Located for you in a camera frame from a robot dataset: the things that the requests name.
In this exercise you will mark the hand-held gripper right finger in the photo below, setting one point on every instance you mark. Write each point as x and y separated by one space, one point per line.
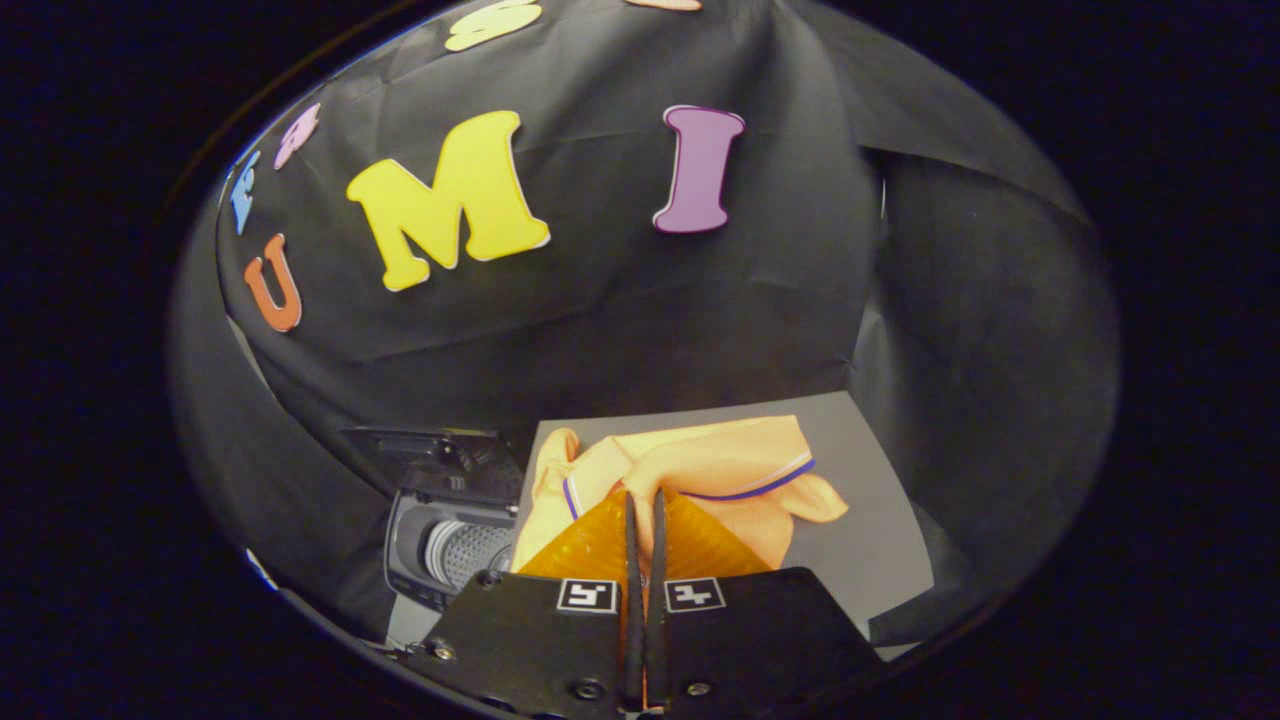
760 635

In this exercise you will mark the orange shirt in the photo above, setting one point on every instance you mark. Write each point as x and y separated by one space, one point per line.
700 465

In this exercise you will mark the grey washing machine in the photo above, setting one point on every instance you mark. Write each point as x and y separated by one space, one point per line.
470 550

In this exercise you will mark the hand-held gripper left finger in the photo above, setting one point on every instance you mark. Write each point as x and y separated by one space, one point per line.
530 640

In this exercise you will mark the white blue-edged panel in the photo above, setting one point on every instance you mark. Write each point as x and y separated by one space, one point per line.
262 570

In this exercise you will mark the grey cabinet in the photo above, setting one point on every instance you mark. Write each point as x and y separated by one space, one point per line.
860 545

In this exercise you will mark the black backdrop cloth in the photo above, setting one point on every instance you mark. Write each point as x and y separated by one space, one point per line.
600 320

